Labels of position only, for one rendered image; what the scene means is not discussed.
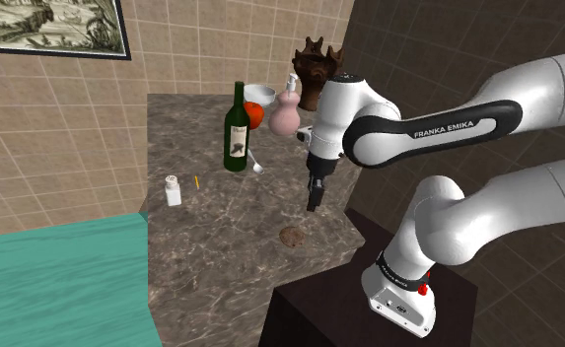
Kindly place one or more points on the brown carved wooden figure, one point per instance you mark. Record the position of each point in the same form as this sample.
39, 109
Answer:
313, 72

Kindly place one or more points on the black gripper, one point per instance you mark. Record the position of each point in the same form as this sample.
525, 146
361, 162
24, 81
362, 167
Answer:
319, 168

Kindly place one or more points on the red tomato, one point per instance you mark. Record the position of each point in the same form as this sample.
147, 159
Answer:
255, 115

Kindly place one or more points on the green wine bottle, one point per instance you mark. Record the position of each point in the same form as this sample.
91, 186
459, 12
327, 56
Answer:
237, 130

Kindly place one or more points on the dark robot stand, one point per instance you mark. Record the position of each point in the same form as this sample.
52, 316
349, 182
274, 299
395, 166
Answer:
339, 312

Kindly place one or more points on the silver spoon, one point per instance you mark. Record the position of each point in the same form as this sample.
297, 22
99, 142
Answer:
255, 163

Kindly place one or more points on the white bowl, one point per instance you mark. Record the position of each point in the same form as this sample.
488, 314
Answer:
260, 94

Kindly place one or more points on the white salt shaker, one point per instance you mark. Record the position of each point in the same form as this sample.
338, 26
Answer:
172, 191

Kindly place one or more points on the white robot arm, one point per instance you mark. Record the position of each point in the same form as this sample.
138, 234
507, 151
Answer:
460, 226

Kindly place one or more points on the brown cookie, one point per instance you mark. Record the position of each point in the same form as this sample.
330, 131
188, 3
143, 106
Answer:
292, 237

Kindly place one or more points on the pink soap dispenser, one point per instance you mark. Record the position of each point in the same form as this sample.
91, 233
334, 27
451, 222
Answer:
284, 114

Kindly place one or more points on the yellow pencil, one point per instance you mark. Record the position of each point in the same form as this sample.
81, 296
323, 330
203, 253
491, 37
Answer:
197, 182

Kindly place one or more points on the framed landscape wall picture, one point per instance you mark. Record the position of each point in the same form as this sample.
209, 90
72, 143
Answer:
46, 24

